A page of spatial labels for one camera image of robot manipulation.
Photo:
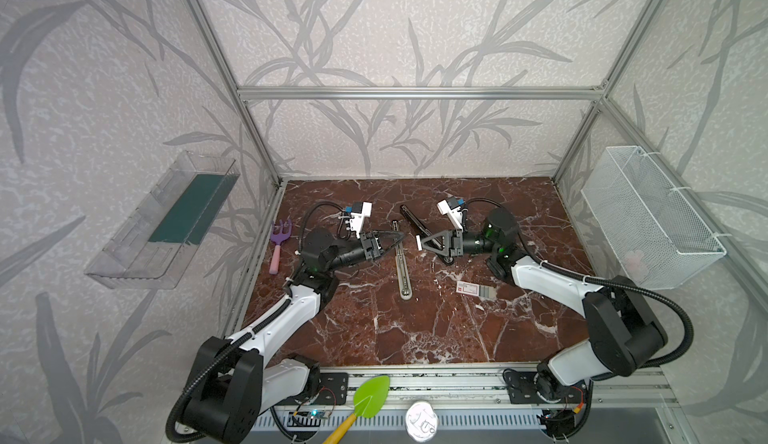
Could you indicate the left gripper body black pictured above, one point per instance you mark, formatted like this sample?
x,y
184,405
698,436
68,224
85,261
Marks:
x,y
368,246

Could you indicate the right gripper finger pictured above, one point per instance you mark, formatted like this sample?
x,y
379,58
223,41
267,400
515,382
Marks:
x,y
444,254
436,242

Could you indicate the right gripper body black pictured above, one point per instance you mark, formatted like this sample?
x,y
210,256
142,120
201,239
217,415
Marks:
x,y
452,244

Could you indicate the beige stapler black cap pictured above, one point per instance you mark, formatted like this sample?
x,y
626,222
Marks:
x,y
404,283

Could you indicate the white red staple box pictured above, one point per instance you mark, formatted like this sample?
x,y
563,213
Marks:
x,y
476,290

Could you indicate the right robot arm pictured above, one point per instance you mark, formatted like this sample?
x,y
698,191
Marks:
x,y
628,327

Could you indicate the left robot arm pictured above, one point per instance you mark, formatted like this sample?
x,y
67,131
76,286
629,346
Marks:
x,y
232,381

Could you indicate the purple pink toy rake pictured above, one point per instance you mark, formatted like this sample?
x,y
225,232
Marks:
x,y
281,232

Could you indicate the green plastic toy shovel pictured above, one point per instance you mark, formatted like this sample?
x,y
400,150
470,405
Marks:
x,y
368,400

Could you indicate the crumpled white paper cup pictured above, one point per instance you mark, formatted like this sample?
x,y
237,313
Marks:
x,y
421,422

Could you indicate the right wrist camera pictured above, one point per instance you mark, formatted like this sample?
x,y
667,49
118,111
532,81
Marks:
x,y
452,208

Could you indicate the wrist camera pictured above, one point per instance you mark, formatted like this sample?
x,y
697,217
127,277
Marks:
x,y
354,217
452,208

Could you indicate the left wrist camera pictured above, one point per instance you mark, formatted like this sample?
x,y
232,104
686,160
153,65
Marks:
x,y
354,217

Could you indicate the aluminium front rail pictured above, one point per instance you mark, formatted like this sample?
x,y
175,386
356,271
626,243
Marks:
x,y
481,386

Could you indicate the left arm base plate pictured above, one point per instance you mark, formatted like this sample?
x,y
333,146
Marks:
x,y
327,388

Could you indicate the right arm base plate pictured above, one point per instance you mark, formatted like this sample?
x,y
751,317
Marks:
x,y
525,387

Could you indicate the white wire mesh basket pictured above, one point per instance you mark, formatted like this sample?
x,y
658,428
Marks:
x,y
658,238

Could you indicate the clear plastic wall tray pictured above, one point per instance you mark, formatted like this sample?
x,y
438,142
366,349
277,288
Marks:
x,y
155,245

